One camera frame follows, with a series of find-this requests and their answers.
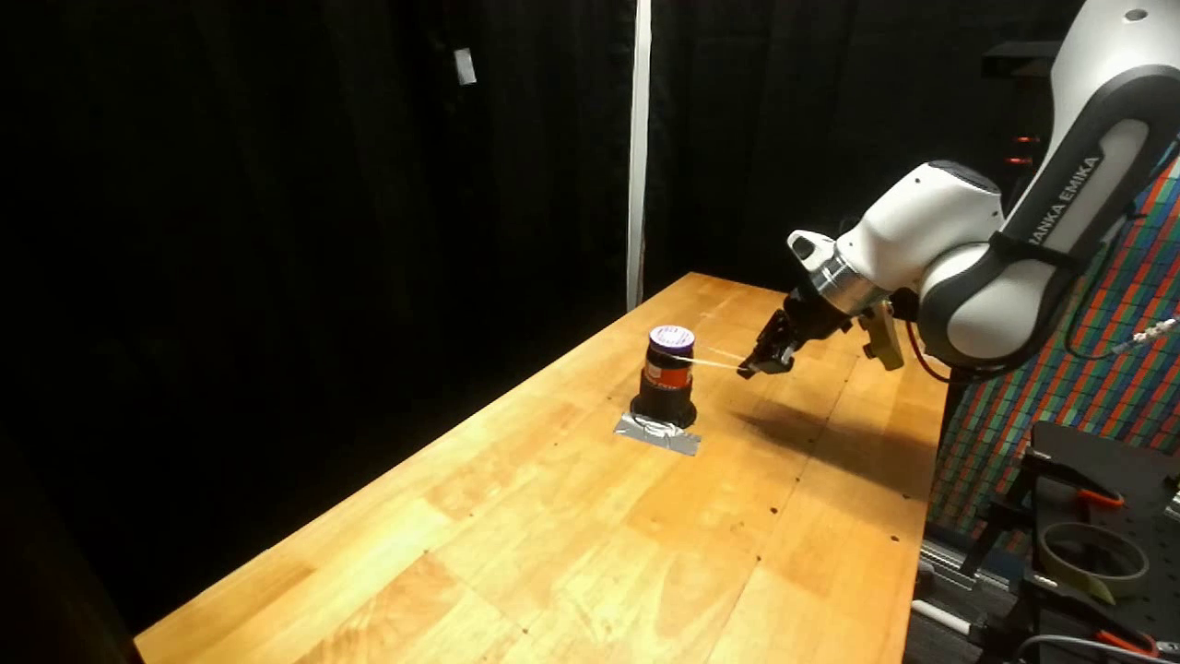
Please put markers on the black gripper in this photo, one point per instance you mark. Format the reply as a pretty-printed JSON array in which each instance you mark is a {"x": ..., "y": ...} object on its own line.
[{"x": 808, "y": 323}]

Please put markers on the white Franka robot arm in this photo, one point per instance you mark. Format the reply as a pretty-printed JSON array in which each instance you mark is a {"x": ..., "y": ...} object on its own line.
[{"x": 1019, "y": 233}]

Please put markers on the dark upside-down cup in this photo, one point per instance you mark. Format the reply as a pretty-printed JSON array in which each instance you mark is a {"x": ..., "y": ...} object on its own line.
[{"x": 668, "y": 377}]

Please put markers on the grey tape patch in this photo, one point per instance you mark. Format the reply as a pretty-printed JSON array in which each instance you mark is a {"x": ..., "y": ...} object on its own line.
[{"x": 647, "y": 434}]

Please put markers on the white vertical pole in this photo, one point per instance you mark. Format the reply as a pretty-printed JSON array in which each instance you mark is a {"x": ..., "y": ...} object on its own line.
[{"x": 639, "y": 154}]

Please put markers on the colourful striped cloth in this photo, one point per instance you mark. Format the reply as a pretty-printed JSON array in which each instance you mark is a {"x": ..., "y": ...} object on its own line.
[{"x": 1100, "y": 370}]

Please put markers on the black side cart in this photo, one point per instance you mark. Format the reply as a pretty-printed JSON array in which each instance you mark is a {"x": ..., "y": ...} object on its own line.
[{"x": 1106, "y": 474}]

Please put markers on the masking tape roll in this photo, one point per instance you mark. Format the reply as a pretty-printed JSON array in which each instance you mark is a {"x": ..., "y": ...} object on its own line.
[{"x": 1092, "y": 554}]

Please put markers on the small white tag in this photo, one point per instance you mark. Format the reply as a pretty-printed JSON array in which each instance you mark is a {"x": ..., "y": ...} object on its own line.
[{"x": 464, "y": 65}]

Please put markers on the black curtain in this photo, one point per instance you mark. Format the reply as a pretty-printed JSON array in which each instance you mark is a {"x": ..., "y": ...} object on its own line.
[{"x": 308, "y": 243}]

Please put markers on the aluminium frame rail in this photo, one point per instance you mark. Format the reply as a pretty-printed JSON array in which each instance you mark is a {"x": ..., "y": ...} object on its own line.
[{"x": 947, "y": 570}]

